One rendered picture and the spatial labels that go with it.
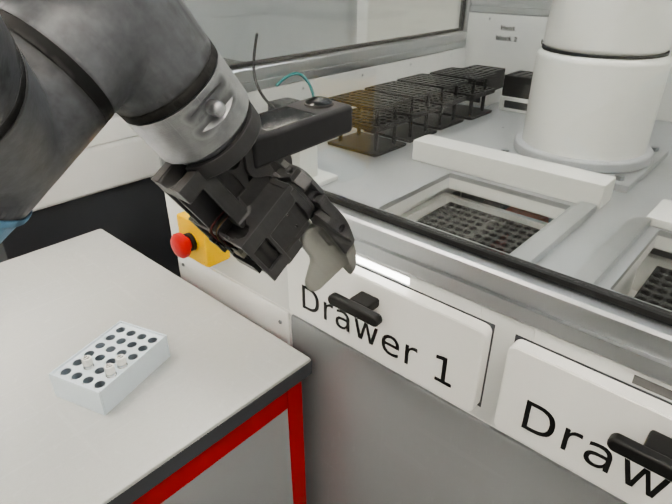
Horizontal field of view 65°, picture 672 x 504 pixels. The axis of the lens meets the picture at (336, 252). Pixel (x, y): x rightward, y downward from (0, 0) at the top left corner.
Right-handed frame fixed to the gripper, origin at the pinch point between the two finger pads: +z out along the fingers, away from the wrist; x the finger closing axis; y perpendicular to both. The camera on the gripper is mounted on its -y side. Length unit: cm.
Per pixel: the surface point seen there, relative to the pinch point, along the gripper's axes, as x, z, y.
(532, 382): 19.1, 12.3, -0.3
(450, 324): 9.8, 10.4, -1.4
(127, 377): -22.8, 9.1, 24.2
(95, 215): -83, 26, 8
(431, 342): 7.8, 13.2, 0.6
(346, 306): -1.4, 9.1, 2.5
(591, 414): 24.8, 12.6, -0.3
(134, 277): -49, 20, 14
